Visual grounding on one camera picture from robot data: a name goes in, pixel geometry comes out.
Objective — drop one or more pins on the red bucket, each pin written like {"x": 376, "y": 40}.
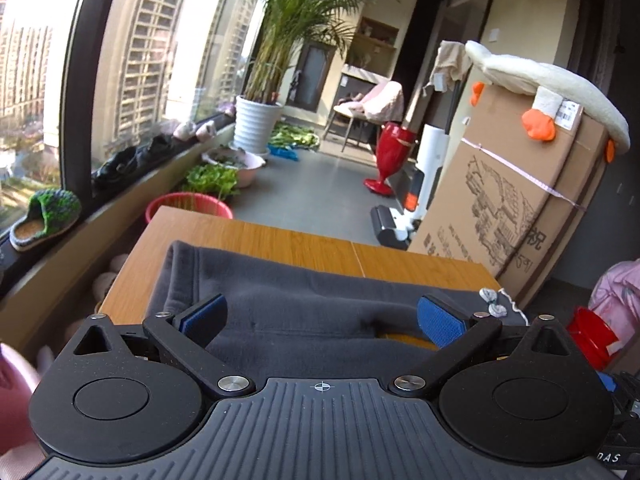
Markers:
{"x": 592, "y": 332}

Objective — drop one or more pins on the pink bag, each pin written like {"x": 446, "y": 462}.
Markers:
{"x": 617, "y": 300}

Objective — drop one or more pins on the black boots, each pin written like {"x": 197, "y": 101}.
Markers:
{"x": 135, "y": 160}

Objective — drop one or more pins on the palm plant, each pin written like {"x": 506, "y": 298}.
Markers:
{"x": 295, "y": 15}

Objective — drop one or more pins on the large cardboard box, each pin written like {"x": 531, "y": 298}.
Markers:
{"x": 510, "y": 195}

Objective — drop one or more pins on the white floor washer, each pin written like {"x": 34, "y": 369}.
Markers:
{"x": 430, "y": 160}

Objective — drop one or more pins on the dark grey sweatpants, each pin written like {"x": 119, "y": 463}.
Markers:
{"x": 300, "y": 300}

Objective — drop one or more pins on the white appliance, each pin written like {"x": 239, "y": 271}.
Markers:
{"x": 357, "y": 85}

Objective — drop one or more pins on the green leafy vegetables bunch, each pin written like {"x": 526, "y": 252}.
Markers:
{"x": 212, "y": 180}

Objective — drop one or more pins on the green knitted slipper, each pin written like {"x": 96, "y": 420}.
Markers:
{"x": 47, "y": 215}

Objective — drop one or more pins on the pink blanket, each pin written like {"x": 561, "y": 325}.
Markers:
{"x": 382, "y": 100}

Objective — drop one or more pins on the wooden chair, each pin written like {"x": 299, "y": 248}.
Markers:
{"x": 350, "y": 120}

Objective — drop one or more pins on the dark framed door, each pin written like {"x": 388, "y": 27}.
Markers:
{"x": 314, "y": 77}

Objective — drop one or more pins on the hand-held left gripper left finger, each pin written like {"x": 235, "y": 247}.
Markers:
{"x": 202, "y": 317}

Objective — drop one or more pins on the red basin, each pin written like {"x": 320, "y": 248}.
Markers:
{"x": 172, "y": 207}

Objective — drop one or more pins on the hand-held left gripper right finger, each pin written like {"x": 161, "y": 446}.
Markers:
{"x": 442, "y": 320}

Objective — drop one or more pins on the white ribbed plant pot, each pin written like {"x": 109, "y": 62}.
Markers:
{"x": 256, "y": 127}

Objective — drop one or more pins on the white wall switch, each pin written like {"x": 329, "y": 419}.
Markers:
{"x": 493, "y": 34}

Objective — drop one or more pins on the pink basin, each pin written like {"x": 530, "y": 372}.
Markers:
{"x": 245, "y": 170}

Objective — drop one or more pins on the pink slipper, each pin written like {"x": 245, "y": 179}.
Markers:
{"x": 184, "y": 131}
{"x": 206, "y": 130}

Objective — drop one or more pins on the person's pink clothing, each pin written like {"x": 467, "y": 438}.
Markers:
{"x": 17, "y": 410}

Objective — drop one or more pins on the green vegetables pile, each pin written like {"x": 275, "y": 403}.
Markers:
{"x": 295, "y": 136}

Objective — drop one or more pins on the beige cloth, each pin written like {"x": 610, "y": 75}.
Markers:
{"x": 450, "y": 62}

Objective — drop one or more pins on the white plush goose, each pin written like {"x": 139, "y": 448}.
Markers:
{"x": 550, "y": 80}

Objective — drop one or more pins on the blue plastic bag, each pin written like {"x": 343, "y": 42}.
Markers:
{"x": 282, "y": 152}

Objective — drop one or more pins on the pale pink plush item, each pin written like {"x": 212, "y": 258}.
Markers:
{"x": 107, "y": 280}

